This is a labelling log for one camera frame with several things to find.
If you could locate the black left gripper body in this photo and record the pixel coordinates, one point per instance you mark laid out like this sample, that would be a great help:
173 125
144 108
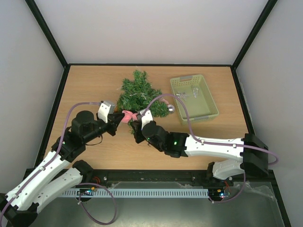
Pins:
94 134

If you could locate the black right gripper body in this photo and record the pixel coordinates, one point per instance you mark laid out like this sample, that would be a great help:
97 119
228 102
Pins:
138 132

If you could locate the pink bow ornament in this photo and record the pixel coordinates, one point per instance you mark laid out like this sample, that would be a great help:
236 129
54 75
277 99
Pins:
129 116

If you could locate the small green christmas tree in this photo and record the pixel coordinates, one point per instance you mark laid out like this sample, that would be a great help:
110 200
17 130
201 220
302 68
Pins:
135 104

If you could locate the clear led string lights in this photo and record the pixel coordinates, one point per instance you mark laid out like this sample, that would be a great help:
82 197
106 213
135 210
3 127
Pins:
139 86

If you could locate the pink paper triangle ornament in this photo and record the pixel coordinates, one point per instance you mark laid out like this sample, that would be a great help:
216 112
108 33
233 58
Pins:
165 101

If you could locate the silver star ornament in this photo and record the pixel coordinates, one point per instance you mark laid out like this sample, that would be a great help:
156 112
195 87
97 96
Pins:
182 95

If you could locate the light green plastic basket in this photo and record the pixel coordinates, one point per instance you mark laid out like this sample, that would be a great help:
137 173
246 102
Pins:
202 108

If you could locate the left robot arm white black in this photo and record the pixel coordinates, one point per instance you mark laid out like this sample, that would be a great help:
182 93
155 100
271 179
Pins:
59 170

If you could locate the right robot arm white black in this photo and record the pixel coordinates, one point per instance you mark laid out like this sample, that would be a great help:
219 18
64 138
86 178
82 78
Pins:
246 155

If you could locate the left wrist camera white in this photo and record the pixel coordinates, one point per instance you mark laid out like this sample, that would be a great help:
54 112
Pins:
106 108

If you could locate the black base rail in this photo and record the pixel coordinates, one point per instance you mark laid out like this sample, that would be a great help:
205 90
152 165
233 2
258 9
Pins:
195 178

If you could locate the light blue slotted cable duct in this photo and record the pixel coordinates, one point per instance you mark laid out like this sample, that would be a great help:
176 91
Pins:
137 193

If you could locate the black corner frame post left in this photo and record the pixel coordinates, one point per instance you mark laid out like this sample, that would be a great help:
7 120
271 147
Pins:
46 30

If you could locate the black corner frame post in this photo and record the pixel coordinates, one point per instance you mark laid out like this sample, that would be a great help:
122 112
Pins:
254 32
46 30

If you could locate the black corner frame post right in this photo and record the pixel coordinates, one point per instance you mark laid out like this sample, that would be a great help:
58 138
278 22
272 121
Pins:
254 32

